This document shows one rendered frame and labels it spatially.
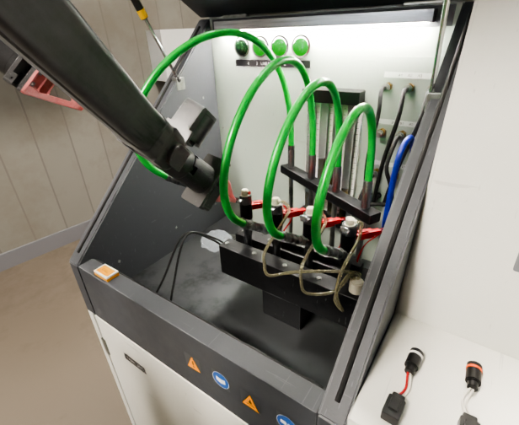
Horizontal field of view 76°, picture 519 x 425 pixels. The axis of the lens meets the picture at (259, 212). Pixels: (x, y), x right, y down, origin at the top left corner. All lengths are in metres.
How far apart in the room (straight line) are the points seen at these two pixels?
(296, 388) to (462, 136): 0.44
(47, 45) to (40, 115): 2.44
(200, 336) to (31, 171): 2.31
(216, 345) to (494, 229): 0.47
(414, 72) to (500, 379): 0.57
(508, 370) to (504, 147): 0.32
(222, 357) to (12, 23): 0.51
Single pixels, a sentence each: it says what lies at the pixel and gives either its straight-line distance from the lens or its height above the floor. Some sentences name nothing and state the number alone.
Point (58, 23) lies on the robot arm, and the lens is 0.32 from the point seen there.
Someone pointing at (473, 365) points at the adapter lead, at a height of 1.00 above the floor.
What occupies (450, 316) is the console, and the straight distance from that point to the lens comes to 0.64.
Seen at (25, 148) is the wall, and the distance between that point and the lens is 2.76.
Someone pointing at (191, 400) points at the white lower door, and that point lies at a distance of 0.84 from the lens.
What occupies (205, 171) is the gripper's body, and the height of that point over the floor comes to 1.20.
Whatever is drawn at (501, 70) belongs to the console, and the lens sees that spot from 0.58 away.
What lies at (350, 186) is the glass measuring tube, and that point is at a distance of 0.91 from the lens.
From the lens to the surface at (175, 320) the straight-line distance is 0.68.
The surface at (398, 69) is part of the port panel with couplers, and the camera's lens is 0.82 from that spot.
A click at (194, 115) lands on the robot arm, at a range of 0.58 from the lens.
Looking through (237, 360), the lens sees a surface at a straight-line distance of 0.60.
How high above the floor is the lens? 1.42
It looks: 29 degrees down
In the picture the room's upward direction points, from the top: 3 degrees counter-clockwise
